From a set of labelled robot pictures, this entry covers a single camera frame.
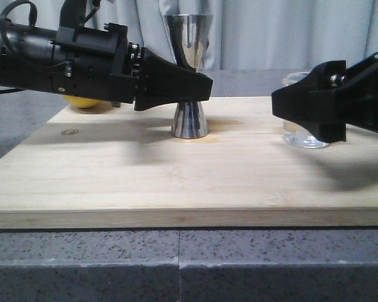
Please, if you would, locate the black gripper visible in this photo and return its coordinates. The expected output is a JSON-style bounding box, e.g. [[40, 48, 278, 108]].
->
[[49, 23, 213, 111], [272, 52, 378, 142]]

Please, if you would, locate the grey curtain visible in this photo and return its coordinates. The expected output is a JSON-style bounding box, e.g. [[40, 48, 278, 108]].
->
[[0, 0, 378, 72]]

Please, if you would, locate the glass beaker with liquid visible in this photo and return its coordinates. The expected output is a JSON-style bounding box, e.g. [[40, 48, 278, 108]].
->
[[282, 71, 329, 149]]

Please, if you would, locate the light wooden cutting board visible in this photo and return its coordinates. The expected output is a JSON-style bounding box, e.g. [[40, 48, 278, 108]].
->
[[0, 97, 378, 229]]

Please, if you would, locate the steel double jigger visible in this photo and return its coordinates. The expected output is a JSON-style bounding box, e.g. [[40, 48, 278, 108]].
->
[[164, 14, 213, 139]]

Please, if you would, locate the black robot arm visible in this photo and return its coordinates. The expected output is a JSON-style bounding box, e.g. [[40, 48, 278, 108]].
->
[[0, 21, 212, 111]]

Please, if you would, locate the yellow lemon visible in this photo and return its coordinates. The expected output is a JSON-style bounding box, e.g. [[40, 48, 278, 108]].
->
[[63, 95, 101, 109]]

